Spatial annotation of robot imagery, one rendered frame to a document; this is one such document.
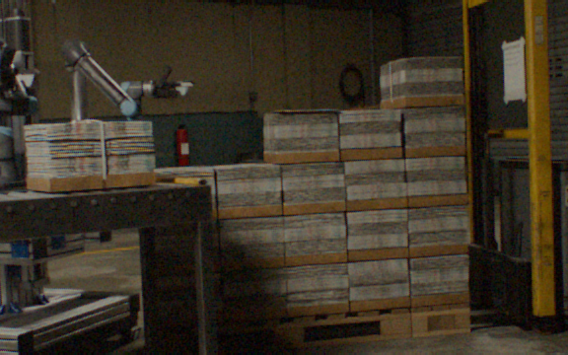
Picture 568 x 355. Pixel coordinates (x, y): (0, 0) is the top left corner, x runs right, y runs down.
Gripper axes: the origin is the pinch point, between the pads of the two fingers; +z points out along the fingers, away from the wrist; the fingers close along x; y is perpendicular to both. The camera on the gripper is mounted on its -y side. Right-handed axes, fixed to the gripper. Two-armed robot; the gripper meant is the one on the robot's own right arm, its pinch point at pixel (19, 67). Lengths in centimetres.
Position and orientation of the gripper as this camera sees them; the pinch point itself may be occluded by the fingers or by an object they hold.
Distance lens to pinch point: 294.8
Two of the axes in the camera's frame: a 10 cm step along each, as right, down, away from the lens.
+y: -0.6, 10.0, -0.4
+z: 6.5, 0.1, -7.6
